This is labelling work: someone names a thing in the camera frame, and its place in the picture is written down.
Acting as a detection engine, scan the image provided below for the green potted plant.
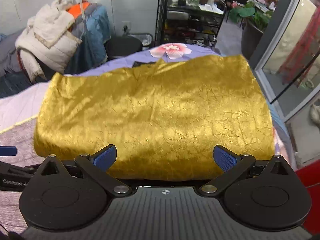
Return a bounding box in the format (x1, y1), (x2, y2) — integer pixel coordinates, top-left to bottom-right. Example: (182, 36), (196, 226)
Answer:
(229, 0), (273, 61)

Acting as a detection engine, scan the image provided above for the grey duvet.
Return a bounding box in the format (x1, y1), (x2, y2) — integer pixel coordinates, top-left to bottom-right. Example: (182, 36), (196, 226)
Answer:
(0, 29), (32, 98)

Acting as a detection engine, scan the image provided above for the purple floral bedspread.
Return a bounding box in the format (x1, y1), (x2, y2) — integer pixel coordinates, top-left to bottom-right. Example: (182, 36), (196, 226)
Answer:
(78, 43), (221, 76)

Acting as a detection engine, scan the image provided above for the beige quilted coat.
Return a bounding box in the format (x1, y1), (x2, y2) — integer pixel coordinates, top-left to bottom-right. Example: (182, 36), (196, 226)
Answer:
(15, 0), (82, 82)

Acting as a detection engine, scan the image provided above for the black wire shelf rack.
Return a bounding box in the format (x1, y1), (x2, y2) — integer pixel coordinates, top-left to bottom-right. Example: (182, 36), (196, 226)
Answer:
(154, 0), (226, 48)

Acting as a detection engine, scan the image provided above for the orange garment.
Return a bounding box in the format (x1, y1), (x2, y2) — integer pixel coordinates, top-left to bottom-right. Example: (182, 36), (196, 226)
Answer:
(67, 1), (90, 19)

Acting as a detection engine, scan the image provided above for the blue denim garment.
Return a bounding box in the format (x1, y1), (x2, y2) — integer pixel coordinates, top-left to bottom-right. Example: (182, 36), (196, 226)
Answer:
(65, 3), (111, 74)

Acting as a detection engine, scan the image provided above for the dark red strap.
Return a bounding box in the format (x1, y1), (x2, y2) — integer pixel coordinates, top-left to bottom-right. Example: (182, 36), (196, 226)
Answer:
(16, 49), (28, 74)

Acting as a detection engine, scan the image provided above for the golden yellow satin jacket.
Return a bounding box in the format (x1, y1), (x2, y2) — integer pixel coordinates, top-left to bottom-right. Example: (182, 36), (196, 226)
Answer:
(34, 55), (274, 181)

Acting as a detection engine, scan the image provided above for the glass sliding door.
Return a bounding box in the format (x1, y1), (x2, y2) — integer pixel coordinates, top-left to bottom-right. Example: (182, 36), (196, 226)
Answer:
(250, 0), (319, 121)

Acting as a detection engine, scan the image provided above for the black waste bin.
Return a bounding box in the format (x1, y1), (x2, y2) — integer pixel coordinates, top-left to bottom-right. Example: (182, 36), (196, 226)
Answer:
(105, 33), (153, 60)

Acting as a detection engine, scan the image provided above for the red box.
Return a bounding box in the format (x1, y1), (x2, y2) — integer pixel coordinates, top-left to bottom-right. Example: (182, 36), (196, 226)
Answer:
(296, 160), (320, 235)

